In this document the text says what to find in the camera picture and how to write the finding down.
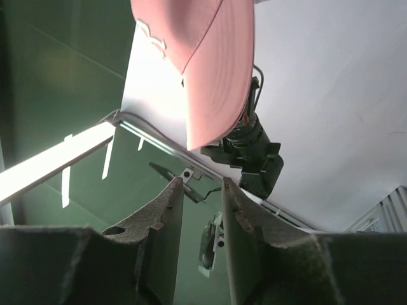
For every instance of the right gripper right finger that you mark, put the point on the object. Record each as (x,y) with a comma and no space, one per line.
(272,262)

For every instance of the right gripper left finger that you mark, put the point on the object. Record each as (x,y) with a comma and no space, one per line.
(132,262)

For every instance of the pink baseball cap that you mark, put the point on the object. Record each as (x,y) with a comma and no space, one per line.
(198,54)

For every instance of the overhead camera on mount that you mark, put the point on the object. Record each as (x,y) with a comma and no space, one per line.
(249,148)

